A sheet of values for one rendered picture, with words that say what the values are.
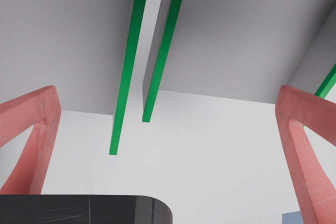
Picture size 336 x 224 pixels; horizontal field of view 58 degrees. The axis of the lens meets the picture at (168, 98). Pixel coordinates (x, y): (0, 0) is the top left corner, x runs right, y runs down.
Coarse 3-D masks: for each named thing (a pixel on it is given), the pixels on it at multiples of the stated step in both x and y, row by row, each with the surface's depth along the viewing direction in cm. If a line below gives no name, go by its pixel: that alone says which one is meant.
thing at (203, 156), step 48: (144, 48) 40; (192, 96) 40; (96, 144) 37; (144, 144) 38; (192, 144) 40; (240, 144) 41; (48, 192) 36; (96, 192) 37; (144, 192) 38; (192, 192) 39; (240, 192) 41; (288, 192) 42
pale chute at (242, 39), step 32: (192, 0) 21; (224, 0) 21; (256, 0) 22; (288, 0) 22; (320, 0) 22; (160, 32) 20; (192, 32) 23; (224, 32) 23; (256, 32) 23; (288, 32) 24; (320, 32) 23; (160, 64) 20; (192, 64) 25; (224, 64) 25; (256, 64) 25; (288, 64) 26; (320, 64) 23; (224, 96) 27; (256, 96) 28; (320, 96) 23
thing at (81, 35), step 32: (0, 0) 18; (32, 0) 18; (64, 0) 19; (96, 0) 19; (128, 0) 19; (0, 32) 20; (32, 32) 20; (64, 32) 20; (96, 32) 20; (128, 32) 16; (0, 64) 21; (32, 64) 21; (64, 64) 22; (96, 64) 22; (128, 64) 17; (0, 96) 23; (64, 96) 23; (96, 96) 24
